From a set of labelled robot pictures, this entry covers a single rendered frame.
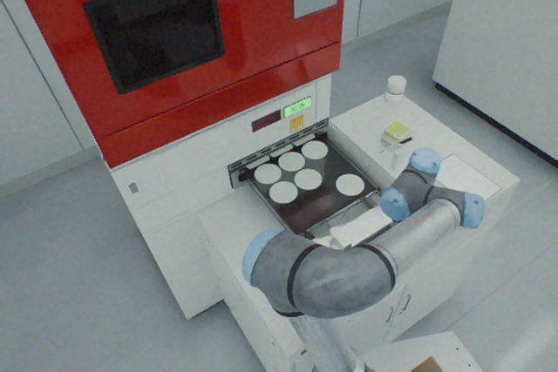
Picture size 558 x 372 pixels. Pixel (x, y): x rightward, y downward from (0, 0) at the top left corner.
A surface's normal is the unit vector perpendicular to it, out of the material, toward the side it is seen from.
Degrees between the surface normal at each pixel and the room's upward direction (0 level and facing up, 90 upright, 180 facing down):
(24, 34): 90
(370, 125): 0
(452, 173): 0
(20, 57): 90
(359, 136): 0
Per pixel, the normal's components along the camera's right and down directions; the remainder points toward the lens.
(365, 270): 0.27, -0.47
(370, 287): 0.35, -0.04
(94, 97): 0.55, 0.61
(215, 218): -0.04, -0.67
